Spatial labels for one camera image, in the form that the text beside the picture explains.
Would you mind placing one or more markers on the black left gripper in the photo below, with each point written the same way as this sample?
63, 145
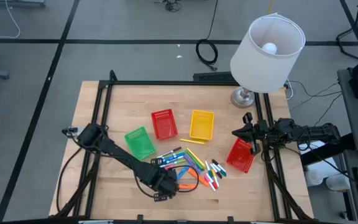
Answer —
162, 182

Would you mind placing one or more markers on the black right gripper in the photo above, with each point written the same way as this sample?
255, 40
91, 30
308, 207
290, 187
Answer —
261, 132

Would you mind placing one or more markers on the pink Sharpie highlighter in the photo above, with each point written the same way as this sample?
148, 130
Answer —
170, 167

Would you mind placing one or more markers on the blue Expo marker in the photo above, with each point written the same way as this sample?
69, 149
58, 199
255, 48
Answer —
169, 160

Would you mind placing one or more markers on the purple Sharpie highlighter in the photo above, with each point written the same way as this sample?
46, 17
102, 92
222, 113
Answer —
191, 164

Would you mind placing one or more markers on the green Expo marker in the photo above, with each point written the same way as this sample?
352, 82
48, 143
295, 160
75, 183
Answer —
179, 154

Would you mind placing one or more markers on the thin green marker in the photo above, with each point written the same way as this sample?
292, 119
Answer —
194, 160

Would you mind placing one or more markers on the black Expo marker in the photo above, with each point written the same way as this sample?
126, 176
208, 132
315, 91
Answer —
169, 152

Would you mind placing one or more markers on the small pink-capped white marker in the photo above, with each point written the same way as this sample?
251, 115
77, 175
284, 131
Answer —
208, 179

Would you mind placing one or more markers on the thin yellow marker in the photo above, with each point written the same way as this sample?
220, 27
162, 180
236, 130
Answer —
196, 157
193, 141

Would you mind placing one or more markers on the small green-capped white marker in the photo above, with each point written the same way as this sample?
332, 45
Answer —
208, 167

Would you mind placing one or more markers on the small black-capped white marker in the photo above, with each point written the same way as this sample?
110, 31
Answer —
215, 162

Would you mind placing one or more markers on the small yellow marker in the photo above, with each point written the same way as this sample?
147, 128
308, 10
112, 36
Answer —
215, 178

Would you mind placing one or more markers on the small teal-capped white marker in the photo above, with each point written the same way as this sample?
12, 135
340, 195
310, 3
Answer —
223, 172

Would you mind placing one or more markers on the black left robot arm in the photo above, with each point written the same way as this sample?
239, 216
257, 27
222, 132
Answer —
120, 154

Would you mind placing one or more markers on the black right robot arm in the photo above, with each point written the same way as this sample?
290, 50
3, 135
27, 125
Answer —
309, 132

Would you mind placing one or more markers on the red plastic basket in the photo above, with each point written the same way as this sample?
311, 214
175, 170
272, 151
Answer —
164, 124
239, 157

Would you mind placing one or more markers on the yellow plastic basket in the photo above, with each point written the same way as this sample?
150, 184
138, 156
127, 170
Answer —
201, 124

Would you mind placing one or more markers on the black table edge clamp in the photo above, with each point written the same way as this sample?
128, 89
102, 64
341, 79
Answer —
140, 218
230, 219

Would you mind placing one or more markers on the green plastic basket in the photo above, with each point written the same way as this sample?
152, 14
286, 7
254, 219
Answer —
140, 143

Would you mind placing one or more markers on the white shade table lamp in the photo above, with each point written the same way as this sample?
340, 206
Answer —
259, 68

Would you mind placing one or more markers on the white paper roll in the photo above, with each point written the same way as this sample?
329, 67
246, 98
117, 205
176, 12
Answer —
337, 183
314, 178

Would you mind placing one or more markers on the white paper sheet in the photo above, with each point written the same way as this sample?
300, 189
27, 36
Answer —
325, 165

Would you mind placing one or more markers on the grey cart base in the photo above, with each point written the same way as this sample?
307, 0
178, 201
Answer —
17, 2

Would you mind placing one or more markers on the black aluminium table frame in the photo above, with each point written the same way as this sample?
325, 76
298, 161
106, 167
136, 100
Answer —
166, 82

